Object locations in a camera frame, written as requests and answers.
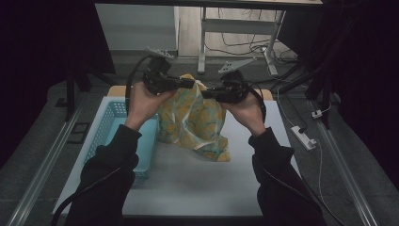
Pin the white cabinet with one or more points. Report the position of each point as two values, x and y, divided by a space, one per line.
135 26

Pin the white table mat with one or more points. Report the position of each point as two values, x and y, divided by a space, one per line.
194 188

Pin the small white adapter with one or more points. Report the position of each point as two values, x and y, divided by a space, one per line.
316 114

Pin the white power strip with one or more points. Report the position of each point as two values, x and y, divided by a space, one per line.
302 138

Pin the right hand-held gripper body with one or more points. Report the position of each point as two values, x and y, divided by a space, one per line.
233 91

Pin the black plug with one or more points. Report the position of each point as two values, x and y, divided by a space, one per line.
302 129

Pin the person's left hand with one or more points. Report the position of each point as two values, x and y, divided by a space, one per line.
142 106

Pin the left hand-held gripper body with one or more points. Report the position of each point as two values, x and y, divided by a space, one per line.
158 78

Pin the person's right hand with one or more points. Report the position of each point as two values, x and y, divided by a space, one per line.
251 116

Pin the floral cloth bag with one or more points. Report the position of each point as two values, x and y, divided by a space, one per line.
194 125

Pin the black metal stand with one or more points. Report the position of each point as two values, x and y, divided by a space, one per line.
316 84
70 91

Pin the white desk frame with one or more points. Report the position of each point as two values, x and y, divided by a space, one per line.
238 26

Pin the blue plastic basket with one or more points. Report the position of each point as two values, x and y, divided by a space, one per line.
106 125

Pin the aluminium floor rail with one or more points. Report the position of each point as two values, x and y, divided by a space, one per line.
40 175
345 166

